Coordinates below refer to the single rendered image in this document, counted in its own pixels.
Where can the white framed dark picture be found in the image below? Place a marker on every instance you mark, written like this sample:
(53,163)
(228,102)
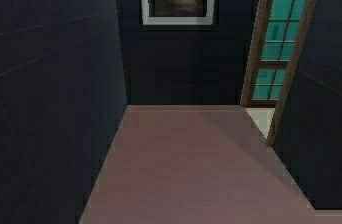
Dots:
(179,10)

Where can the brown door with teal panes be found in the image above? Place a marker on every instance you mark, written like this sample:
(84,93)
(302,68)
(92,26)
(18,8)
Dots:
(274,50)

